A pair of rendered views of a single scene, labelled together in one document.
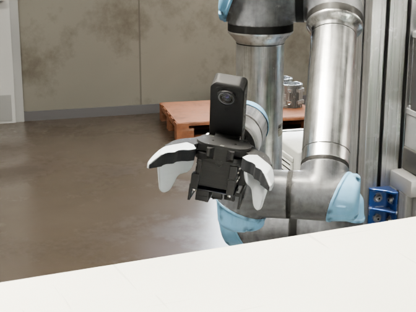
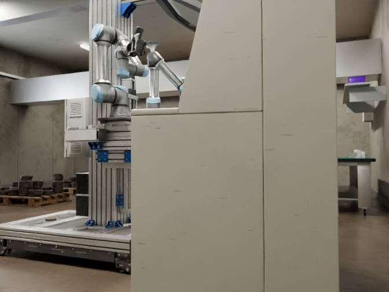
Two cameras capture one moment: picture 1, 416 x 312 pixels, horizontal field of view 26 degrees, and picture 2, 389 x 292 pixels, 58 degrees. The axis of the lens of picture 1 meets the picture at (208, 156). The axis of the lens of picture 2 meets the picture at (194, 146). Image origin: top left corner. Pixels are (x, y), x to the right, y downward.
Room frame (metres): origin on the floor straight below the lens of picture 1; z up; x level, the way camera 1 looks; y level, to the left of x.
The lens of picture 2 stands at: (-0.39, 1.43, 0.77)
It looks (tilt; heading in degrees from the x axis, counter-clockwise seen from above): 2 degrees up; 308
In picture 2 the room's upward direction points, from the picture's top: straight up
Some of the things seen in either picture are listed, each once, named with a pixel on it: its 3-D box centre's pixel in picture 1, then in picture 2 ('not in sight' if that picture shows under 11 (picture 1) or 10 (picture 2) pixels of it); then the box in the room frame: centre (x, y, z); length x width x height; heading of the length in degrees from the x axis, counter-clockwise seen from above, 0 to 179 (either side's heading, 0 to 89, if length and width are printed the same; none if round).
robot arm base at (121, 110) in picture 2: not in sight; (120, 112); (1.57, -0.23, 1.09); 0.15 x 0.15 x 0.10
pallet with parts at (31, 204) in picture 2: not in sight; (25, 189); (5.40, -1.47, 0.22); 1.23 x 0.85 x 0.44; 16
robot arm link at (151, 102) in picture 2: not in sight; (153, 105); (1.71, -0.71, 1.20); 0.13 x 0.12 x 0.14; 131
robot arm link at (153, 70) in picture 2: not in sight; (154, 83); (1.79, -0.81, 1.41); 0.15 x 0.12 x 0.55; 131
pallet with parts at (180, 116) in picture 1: (238, 105); not in sight; (7.23, -0.24, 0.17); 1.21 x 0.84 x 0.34; 106
